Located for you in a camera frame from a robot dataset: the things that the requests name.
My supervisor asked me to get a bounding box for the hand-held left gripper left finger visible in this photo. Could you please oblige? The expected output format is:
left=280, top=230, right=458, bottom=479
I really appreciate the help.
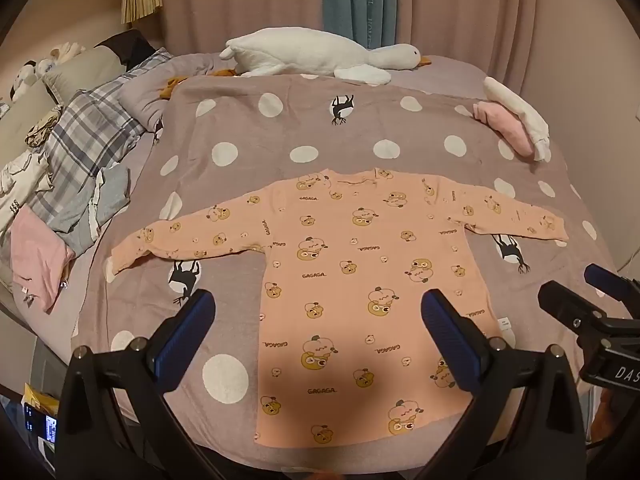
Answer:
left=54, top=287, right=217, bottom=480

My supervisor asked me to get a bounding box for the floral patterned cloth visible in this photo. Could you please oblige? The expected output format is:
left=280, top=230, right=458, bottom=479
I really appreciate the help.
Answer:
left=25, top=105, right=64, bottom=149

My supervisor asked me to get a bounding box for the mauve polka dot blanket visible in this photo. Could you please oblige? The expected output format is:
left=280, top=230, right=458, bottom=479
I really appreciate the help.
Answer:
left=70, top=74, right=608, bottom=466

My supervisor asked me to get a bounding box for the pink folded garment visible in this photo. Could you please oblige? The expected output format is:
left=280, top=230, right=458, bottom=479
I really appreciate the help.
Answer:
left=472, top=101, right=536, bottom=157

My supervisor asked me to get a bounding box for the mauve quilt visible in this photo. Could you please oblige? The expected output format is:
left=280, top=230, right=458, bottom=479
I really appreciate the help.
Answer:
left=120, top=52, right=236, bottom=131

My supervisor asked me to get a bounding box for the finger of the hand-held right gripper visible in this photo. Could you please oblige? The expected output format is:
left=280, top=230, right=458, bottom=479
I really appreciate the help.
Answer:
left=539, top=280, right=609, bottom=344
left=584, top=262, right=640, bottom=321

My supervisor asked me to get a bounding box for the black and white plush toy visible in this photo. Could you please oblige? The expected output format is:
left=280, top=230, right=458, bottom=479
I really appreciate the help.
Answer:
left=10, top=60, right=42, bottom=103

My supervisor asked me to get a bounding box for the white folded garment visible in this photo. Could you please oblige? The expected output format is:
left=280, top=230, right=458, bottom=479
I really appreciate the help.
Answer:
left=482, top=76, right=551, bottom=162

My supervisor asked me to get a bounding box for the mauve bed sheet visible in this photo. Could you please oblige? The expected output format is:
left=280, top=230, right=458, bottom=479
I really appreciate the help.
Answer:
left=10, top=52, right=621, bottom=466

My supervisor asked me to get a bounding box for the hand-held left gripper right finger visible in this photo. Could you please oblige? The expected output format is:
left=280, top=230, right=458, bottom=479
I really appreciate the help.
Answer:
left=420, top=288, right=587, bottom=480

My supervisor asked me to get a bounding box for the pink cloth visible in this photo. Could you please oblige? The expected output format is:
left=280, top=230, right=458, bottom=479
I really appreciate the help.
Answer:
left=10, top=205, right=76, bottom=313

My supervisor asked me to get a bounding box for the grey-blue garment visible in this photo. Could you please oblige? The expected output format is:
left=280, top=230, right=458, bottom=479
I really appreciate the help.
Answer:
left=52, top=165, right=132, bottom=256

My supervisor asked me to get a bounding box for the peach cartoon print shirt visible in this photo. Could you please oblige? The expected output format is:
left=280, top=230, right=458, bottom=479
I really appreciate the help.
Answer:
left=107, top=167, right=571, bottom=450

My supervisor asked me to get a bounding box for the dark pillow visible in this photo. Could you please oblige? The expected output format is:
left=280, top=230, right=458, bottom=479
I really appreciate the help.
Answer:
left=95, top=29, right=157, bottom=68

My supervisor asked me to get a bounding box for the brown plush toy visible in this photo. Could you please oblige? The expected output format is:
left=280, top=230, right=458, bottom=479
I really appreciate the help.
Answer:
left=160, top=77, right=191, bottom=99

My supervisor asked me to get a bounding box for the phone with lit screen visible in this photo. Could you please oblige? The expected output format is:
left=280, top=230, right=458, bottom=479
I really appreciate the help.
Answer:
left=22, top=402, right=58, bottom=443

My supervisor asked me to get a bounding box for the yellow packet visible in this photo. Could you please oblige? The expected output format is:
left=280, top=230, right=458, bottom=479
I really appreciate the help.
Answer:
left=24, top=382, right=61, bottom=411

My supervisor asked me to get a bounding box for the white goose plush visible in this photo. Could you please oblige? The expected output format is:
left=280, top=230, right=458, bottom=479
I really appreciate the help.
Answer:
left=220, top=27, right=432, bottom=83

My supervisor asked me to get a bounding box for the teal curtain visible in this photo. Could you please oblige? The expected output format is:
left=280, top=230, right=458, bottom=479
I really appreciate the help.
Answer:
left=322, top=0, right=398, bottom=53

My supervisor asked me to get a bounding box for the pink curtain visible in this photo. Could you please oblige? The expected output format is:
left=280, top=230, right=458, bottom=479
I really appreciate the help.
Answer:
left=157, top=0, right=616, bottom=106

